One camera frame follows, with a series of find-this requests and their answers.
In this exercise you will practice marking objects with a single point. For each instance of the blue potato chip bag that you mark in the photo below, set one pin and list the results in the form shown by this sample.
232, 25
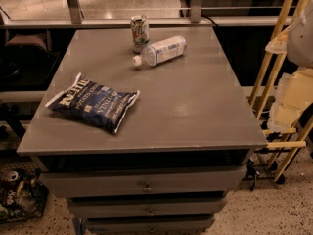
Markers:
93, 103

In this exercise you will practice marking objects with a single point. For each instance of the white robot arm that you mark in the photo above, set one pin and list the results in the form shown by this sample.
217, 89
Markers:
294, 93

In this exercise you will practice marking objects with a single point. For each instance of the grey drawer cabinet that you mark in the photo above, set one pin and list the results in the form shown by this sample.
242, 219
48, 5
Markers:
191, 112

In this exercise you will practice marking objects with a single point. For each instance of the clear plastic water bottle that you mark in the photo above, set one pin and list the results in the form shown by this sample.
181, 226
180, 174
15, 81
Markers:
162, 51

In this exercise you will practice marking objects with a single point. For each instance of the top grey drawer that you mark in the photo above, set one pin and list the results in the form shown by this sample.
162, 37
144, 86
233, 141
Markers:
147, 181

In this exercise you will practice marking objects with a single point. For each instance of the grey drawer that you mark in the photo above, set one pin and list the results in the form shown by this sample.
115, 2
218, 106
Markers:
153, 224
147, 181
147, 207

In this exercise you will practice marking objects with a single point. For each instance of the green white soda can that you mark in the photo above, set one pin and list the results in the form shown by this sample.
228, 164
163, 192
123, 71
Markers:
140, 32

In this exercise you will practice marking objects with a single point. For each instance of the bottom grey drawer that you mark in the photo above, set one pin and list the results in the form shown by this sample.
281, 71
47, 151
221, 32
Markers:
153, 224

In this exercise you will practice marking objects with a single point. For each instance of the middle grey drawer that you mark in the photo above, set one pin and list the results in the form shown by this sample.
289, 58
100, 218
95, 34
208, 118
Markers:
147, 207

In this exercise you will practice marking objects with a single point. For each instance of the dark chair at left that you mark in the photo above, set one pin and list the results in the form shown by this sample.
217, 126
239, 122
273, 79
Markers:
27, 63

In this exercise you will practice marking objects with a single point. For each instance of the wooden frame stand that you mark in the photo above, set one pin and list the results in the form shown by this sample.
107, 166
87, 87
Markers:
273, 66

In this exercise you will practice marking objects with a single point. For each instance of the black wire basket with trash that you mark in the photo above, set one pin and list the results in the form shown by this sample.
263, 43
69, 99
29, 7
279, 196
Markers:
22, 195

